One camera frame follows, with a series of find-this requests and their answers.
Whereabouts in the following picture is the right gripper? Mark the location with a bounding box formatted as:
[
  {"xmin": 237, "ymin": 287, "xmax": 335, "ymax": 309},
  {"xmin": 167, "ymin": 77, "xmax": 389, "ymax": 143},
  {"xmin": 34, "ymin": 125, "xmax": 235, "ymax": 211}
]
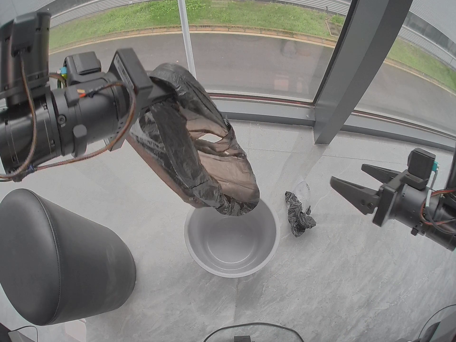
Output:
[{"xmin": 330, "ymin": 163, "xmax": 430, "ymax": 236}]

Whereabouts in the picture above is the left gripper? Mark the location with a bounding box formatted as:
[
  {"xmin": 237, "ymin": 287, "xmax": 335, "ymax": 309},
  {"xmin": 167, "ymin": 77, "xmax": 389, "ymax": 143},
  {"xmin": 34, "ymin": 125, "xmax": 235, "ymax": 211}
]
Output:
[{"xmin": 52, "ymin": 48, "xmax": 177, "ymax": 157}]

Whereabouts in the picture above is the clear printed wrapper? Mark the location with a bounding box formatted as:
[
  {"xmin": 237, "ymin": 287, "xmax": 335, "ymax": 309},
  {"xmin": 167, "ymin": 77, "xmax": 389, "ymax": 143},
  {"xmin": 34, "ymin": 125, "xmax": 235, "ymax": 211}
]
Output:
[{"xmin": 293, "ymin": 180, "xmax": 314, "ymax": 216}]

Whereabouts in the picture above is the black plastic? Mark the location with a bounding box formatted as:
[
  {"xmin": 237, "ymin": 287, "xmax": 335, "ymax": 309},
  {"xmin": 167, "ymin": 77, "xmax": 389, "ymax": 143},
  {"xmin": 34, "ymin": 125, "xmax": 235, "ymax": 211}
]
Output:
[{"xmin": 284, "ymin": 191, "xmax": 317, "ymax": 238}]

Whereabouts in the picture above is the black plastic bag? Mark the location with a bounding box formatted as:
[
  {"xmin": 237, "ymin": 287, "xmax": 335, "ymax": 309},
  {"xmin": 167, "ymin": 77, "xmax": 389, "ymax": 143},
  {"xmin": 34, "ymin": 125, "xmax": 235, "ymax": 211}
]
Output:
[{"xmin": 129, "ymin": 63, "xmax": 261, "ymax": 219}]

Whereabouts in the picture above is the white trash bin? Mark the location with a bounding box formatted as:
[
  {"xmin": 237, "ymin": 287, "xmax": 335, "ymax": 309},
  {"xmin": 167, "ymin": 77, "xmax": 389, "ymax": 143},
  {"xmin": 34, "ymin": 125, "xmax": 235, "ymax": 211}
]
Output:
[{"xmin": 184, "ymin": 197, "xmax": 279, "ymax": 279}]

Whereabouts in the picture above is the window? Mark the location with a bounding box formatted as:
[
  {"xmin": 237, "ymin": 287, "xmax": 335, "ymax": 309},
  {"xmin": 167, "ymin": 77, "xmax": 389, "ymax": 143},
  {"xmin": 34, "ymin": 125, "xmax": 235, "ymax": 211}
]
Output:
[{"xmin": 0, "ymin": 0, "xmax": 456, "ymax": 146}]

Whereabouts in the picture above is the dark grey round chair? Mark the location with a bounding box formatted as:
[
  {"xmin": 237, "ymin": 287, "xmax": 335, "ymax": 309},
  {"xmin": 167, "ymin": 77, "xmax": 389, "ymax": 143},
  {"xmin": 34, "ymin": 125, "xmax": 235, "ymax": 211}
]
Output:
[{"xmin": 0, "ymin": 188, "xmax": 137, "ymax": 327}]

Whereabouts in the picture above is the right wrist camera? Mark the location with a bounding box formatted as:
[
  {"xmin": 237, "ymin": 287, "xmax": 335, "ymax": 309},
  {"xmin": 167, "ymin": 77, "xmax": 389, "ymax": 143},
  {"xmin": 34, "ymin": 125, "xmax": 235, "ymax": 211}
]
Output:
[{"xmin": 406, "ymin": 148, "xmax": 438, "ymax": 191}]

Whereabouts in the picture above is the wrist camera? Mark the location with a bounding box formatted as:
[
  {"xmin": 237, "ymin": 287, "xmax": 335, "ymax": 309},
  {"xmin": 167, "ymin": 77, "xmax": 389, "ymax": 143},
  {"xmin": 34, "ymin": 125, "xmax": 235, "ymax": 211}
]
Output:
[
  {"xmin": 63, "ymin": 51, "xmax": 107, "ymax": 86},
  {"xmin": 406, "ymin": 148, "xmax": 438, "ymax": 191}
]

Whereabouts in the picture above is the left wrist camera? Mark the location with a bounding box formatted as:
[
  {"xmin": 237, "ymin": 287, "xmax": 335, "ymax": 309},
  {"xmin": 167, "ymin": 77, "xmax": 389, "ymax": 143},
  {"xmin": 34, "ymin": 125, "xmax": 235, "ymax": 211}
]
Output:
[{"xmin": 63, "ymin": 51, "xmax": 107, "ymax": 86}]

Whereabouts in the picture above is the black cable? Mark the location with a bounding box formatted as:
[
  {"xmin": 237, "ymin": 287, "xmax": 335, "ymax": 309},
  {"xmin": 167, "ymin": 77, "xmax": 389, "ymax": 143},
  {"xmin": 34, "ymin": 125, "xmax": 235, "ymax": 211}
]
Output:
[{"xmin": 203, "ymin": 321, "xmax": 305, "ymax": 342}]

